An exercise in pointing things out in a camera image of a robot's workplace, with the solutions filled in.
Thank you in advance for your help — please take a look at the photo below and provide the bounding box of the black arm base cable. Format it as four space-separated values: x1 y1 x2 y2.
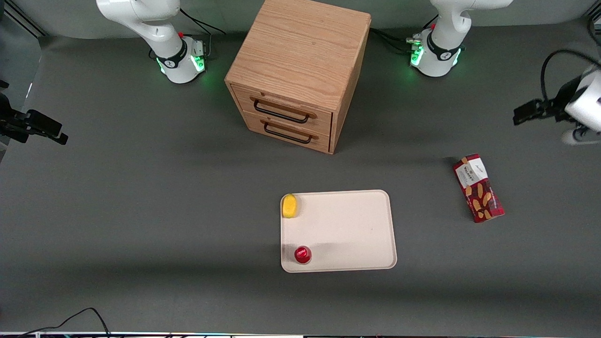
370 27 415 54
180 8 226 36

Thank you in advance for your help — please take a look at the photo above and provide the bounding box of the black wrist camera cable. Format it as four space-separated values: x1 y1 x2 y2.
540 49 601 102

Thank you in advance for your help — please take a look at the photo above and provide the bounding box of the black drawer handle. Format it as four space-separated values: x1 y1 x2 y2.
264 121 313 144
254 100 311 124

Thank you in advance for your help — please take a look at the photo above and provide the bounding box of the black cable at table edge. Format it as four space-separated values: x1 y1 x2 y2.
18 307 111 338

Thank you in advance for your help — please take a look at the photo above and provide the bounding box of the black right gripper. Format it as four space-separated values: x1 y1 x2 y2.
0 93 69 145

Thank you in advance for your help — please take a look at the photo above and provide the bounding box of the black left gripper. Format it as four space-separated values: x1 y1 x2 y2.
513 75 584 125

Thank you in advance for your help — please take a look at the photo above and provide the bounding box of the black right arm base cable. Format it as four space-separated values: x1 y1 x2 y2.
180 8 226 36

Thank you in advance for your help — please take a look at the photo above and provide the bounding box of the wooden two-drawer cabinet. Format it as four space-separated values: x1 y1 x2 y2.
224 0 372 154

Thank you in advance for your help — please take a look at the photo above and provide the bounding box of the black left arm base cable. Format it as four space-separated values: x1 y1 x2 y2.
370 27 415 54

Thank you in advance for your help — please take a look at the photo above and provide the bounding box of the yellow lemon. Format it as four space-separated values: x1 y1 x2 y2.
282 193 298 219

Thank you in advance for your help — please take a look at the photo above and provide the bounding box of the beige plastic tray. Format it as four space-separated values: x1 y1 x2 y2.
280 190 398 273

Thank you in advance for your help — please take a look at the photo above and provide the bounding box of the red tartan shortbread cookie box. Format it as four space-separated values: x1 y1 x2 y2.
453 154 505 223

